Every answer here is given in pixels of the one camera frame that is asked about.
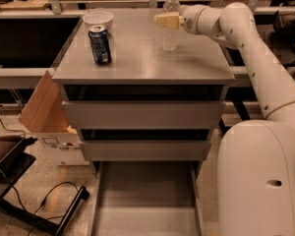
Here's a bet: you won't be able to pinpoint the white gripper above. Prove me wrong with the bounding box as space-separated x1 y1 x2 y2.
153 5 207 34

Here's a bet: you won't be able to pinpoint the clear plastic water bottle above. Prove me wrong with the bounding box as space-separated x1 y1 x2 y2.
162 0 180 51

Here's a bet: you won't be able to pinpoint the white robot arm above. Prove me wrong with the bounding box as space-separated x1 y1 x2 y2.
154 3 295 236

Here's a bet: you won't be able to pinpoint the grey drawer cabinet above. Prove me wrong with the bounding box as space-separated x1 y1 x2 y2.
52 7 236 179

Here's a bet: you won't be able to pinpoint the top grey drawer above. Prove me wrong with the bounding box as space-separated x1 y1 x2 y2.
63 85 224 129

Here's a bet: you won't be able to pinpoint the middle grey drawer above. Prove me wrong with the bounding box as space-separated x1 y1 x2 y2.
80 129 211 161

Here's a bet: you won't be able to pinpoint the open bottom grey drawer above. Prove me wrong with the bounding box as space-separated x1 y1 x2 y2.
88 161 205 236

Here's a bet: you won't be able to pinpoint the blue soda can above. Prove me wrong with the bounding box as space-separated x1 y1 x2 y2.
88 25 111 65

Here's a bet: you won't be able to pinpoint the white bowl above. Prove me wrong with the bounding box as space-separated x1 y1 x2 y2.
83 11 114 30

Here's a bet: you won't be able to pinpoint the black table leg right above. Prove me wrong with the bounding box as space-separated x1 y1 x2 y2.
219 101 250 135

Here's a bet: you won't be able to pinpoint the black office chair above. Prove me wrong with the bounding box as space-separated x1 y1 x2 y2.
273 11 295 47

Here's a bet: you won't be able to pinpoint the cardboard box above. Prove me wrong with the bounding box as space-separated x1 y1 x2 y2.
19 72 89 166

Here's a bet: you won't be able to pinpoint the black table stand left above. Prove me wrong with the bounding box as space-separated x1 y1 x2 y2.
0 142 94 236

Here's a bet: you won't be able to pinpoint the black cable on floor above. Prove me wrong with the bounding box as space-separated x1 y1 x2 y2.
0 103 80 236

